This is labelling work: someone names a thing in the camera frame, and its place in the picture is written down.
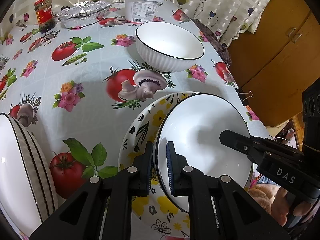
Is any white black-rimmed plate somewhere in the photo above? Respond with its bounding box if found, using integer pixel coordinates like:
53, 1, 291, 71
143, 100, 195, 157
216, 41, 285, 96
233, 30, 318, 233
154, 93, 253, 212

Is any white ribbed black-rimmed bowl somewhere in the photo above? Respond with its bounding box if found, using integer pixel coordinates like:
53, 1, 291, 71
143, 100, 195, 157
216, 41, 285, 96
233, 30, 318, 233
135, 22, 204, 73

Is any stack of white ribbed bowls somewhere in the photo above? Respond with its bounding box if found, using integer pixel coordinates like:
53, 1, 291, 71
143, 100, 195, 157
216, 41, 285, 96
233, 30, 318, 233
1, 113, 59, 239

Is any person right hand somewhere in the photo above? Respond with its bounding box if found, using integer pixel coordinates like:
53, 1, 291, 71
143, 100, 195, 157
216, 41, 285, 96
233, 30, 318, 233
248, 184, 319, 226

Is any binder clip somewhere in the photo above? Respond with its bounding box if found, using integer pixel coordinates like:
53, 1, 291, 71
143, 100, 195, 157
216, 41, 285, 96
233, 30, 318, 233
238, 91, 253, 102

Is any yellow flower patterned plate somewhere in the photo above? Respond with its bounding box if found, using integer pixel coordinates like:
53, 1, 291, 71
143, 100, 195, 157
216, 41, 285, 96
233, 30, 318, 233
118, 92, 198, 237

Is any wooden cabinet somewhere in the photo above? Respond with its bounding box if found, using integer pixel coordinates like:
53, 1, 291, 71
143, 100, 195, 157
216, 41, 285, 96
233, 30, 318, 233
228, 0, 319, 126

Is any floral vegetable tablecloth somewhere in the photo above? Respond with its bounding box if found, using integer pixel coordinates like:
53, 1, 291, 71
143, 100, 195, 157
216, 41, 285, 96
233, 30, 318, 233
0, 0, 271, 240

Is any white plastic tub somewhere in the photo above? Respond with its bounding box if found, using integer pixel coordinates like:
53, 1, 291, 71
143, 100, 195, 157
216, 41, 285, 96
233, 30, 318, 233
124, 0, 164, 24

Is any aluminium foil container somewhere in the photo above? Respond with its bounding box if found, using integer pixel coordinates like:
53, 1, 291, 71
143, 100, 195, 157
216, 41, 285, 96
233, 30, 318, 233
57, 1, 112, 29

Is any red-lidded sauce jar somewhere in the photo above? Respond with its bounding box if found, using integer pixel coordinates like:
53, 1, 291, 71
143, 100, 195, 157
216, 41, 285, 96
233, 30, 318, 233
34, 0, 55, 34

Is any brown dotted strap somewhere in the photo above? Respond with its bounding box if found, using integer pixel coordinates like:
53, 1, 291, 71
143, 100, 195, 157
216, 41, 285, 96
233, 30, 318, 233
191, 18, 233, 66

